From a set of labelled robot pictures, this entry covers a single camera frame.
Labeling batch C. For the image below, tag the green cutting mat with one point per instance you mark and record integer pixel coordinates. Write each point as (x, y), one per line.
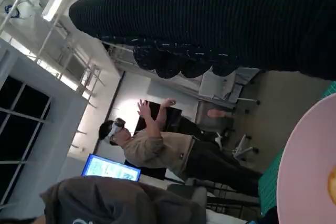
(270, 187)

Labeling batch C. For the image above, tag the person in light trousers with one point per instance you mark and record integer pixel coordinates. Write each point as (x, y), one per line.
(105, 203)

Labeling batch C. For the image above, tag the pink bowl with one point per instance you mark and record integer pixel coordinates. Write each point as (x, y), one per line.
(302, 169)

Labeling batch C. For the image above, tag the white office chair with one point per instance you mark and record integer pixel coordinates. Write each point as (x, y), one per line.
(218, 82)

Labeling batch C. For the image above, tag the dark window with frame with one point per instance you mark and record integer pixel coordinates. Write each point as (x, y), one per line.
(23, 134)

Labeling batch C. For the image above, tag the white office chair base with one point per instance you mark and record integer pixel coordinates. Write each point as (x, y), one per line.
(242, 148)

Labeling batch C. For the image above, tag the person in dark trousers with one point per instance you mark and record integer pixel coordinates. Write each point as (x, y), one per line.
(157, 145)

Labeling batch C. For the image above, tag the blue computer monitor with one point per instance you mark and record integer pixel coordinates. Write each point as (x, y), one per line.
(105, 167)

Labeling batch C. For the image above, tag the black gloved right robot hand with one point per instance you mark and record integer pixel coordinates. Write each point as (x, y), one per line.
(210, 14)

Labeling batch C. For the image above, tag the orange toy bread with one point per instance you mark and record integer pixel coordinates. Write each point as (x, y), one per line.
(333, 179)

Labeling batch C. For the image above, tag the black TV screen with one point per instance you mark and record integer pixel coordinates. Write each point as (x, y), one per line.
(173, 119)

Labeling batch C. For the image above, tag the grey padded chair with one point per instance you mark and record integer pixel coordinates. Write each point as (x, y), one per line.
(189, 195)

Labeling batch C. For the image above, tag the white VR headset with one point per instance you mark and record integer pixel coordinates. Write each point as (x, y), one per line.
(115, 128)

